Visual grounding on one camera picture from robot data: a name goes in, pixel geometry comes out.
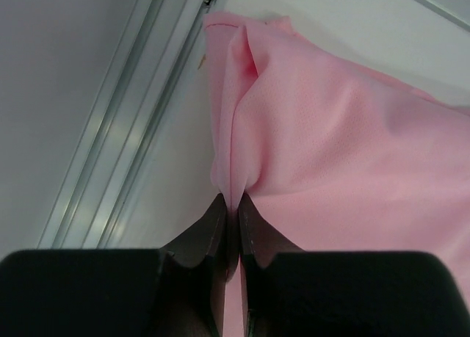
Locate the pink t-shirt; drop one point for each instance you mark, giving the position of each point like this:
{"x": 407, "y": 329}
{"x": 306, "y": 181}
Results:
{"x": 335, "y": 155}

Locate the left aluminium corner post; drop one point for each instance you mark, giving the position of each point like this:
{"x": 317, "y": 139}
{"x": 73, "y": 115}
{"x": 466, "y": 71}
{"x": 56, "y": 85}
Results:
{"x": 159, "y": 42}

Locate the aluminium corner post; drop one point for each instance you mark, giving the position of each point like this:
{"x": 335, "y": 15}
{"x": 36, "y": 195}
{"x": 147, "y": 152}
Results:
{"x": 159, "y": 42}
{"x": 433, "y": 3}

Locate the right aluminium corner post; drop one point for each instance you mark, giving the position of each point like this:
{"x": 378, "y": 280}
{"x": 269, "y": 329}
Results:
{"x": 433, "y": 3}

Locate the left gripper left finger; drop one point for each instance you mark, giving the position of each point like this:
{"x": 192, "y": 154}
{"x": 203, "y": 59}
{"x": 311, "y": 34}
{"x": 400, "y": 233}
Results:
{"x": 175, "y": 290}

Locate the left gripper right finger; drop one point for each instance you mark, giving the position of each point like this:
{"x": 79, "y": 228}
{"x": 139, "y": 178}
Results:
{"x": 288, "y": 291}

